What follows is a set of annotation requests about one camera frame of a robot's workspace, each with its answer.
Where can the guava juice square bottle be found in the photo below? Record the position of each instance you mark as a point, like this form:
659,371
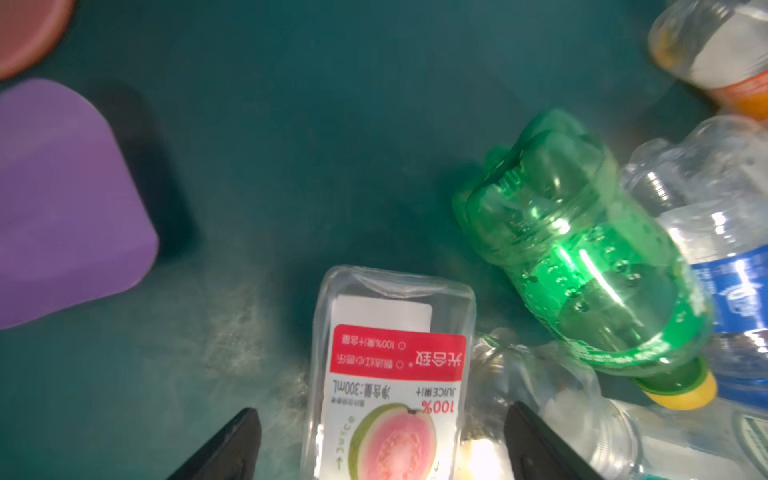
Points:
388,377

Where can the red label bottle yellow cap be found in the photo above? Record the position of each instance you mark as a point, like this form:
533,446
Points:
564,393

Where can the purple block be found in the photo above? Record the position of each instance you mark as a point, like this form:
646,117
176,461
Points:
73,226

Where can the pepsi label clear bottle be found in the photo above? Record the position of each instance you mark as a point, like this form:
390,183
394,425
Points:
710,193

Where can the pink watering can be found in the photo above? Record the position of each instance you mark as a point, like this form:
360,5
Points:
29,30

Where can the clear bottle orange label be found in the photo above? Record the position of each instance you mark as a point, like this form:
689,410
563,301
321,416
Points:
719,47

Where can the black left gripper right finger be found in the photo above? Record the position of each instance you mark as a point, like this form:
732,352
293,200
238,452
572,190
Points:
537,452

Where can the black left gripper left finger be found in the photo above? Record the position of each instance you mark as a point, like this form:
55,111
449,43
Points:
230,454

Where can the clear square bottle green label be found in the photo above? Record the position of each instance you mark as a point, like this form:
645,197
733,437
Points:
723,440

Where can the green plastic bottle yellow cap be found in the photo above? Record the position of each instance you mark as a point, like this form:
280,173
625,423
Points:
589,263

